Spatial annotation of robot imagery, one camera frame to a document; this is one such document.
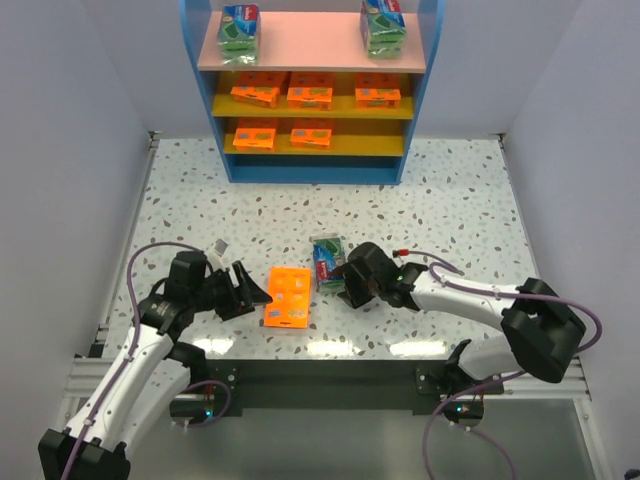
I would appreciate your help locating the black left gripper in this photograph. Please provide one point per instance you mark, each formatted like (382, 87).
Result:
(236, 291)

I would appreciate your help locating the orange sponge box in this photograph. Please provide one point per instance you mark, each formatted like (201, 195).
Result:
(260, 88)
(290, 290)
(255, 134)
(311, 90)
(377, 90)
(312, 133)

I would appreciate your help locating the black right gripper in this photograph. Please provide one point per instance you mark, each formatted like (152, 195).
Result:
(354, 282)

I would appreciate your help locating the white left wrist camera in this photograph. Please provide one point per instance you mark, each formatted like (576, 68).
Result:
(215, 254)

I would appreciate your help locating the green sponge pack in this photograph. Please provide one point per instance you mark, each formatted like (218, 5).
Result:
(383, 28)
(328, 256)
(238, 36)

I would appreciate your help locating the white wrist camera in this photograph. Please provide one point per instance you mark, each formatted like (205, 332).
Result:
(400, 253)
(215, 254)

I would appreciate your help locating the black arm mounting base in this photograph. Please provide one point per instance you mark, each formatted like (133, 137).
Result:
(416, 386)

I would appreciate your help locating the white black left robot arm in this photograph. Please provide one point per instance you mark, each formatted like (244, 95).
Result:
(152, 368)

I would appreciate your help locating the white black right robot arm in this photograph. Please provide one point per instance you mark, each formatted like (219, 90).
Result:
(538, 332)

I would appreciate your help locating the blue shelf unit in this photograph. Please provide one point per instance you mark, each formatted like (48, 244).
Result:
(368, 146)

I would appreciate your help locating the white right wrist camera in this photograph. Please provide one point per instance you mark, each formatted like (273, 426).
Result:
(400, 253)

